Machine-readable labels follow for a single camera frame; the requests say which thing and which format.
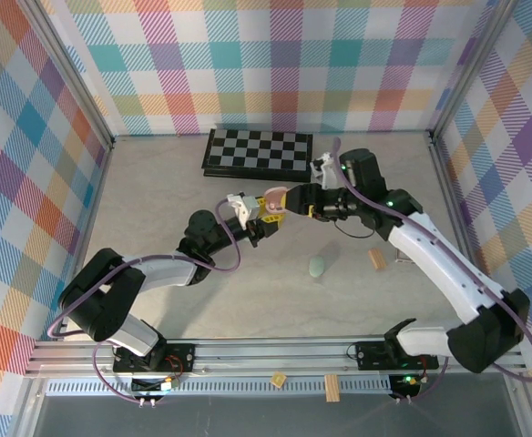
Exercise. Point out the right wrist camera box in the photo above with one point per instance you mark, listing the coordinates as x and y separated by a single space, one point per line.
325 170

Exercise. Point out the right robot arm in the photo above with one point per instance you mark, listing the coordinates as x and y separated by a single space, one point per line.
439 264

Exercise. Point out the aluminium frame post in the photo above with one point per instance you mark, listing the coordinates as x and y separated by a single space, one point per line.
75 73
470 68

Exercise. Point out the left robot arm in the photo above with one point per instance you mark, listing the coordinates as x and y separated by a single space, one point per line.
166 271

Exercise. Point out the pink earbud charging case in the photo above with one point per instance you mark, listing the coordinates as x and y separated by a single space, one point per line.
276 196

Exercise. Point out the black controller board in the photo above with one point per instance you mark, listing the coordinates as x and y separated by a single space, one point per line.
407 387
152 387

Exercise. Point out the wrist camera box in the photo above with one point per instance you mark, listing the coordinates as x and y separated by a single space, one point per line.
243 207
325 170

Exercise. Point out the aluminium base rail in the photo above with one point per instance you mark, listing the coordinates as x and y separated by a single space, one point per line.
270 357

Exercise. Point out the small yellow connector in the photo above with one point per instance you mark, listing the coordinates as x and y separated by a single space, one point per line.
277 380

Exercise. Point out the aluminium side rail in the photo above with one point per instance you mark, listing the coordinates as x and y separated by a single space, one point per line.
452 191
95 200

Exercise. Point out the green earbud charging case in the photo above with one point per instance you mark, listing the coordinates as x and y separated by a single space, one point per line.
316 267

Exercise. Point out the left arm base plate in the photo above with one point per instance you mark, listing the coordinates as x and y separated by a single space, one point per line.
179 355

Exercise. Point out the black folding chessboard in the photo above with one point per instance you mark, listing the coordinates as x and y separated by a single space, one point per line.
248 152

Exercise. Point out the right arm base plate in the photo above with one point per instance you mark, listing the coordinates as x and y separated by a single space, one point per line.
375 357

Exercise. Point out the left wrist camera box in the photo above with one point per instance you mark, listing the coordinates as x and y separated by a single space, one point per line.
243 207

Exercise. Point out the ridged wooden block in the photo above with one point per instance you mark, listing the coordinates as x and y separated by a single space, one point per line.
332 389
377 259

